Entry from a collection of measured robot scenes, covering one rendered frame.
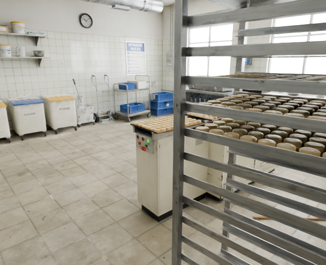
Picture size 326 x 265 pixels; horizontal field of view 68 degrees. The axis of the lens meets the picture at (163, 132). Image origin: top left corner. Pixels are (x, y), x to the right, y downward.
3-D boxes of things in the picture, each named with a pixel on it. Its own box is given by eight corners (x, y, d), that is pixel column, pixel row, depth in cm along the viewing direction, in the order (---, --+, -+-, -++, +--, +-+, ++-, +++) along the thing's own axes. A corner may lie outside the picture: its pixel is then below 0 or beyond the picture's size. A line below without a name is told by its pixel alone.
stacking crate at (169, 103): (163, 105, 741) (163, 98, 736) (173, 106, 713) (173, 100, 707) (148, 107, 702) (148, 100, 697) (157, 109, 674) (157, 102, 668)
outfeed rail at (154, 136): (268, 110, 330) (269, 105, 328) (271, 110, 327) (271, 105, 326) (151, 139, 206) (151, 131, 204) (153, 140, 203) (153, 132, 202)
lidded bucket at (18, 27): (24, 35, 488) (23, 23, 482) (28, 34, 470) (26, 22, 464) (11, 34, 472) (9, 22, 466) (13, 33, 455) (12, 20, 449)
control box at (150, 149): (139, 146, 230) (138, 132, 227) (154, 153, 213) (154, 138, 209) (135, 147, 228) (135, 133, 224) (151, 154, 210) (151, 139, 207)
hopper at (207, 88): (199, 87, 290) (199, 75, 286) (240, 91, 249) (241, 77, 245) (181, 88, 272) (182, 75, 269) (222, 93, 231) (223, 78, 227)
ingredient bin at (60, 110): (54, 135, 505) (49, 98, 484) (45, 129, 553) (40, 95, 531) (79, 131, 539) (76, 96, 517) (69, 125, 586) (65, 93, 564)
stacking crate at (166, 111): (164, 111, 746) (164, 105, 741) (173, 113, 717) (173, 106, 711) (148, 114, 709) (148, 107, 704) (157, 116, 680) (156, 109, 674)
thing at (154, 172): (185, 187, 297) (187, 115, 272) (206, 199, 272) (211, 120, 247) (137, 209, 253) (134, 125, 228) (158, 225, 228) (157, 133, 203)
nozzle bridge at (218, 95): (194, 113, 307) (195, 86, 298) (245, 124, 254) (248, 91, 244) (174, 117, 287) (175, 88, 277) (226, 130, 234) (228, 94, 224)
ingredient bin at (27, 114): (19, 142, 464) (12, 102, 442) (12, 134, 509) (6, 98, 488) (49, 136, 498) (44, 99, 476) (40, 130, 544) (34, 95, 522)
